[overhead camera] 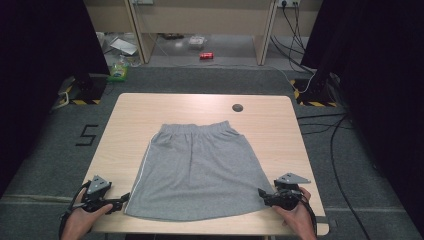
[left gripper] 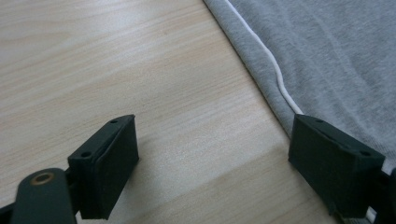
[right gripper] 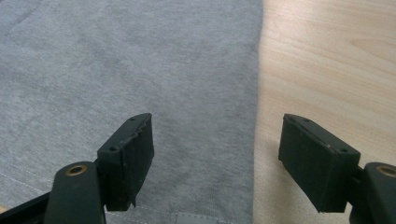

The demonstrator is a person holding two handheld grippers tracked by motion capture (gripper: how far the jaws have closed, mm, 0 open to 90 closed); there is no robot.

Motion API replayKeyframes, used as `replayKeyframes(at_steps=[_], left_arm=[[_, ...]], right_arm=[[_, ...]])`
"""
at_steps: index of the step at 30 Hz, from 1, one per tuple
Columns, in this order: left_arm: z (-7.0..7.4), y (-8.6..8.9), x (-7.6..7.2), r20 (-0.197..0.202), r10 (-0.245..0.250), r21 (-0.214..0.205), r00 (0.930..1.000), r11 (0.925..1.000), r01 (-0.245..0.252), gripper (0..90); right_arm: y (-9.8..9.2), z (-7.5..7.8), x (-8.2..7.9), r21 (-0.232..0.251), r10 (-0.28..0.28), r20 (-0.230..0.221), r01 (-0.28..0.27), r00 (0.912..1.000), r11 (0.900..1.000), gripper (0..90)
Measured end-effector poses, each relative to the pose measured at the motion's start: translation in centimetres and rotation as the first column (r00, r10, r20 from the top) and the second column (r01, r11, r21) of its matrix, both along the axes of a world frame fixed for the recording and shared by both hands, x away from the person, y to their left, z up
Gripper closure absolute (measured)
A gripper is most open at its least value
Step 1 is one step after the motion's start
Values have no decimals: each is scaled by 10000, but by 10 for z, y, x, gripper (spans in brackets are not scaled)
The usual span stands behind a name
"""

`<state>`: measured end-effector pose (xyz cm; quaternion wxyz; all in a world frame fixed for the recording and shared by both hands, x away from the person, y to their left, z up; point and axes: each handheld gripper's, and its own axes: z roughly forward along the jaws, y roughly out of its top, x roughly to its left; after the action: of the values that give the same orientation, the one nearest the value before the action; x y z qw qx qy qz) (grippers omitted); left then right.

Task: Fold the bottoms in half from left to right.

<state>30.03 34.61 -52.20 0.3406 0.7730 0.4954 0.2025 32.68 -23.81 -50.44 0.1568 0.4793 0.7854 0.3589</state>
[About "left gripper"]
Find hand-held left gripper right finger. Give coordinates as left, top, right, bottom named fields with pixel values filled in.
left=288, top=113, right=387, bottom=219

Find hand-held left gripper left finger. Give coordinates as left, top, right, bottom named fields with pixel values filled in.
left=67, top=114, right=140, bottom=220

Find grey sweatpants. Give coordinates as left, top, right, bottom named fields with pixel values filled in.
left=203, top=0, right=396, bottom=224

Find white cord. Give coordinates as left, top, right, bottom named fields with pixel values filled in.
left=224, top=0, right=377, bottom=224

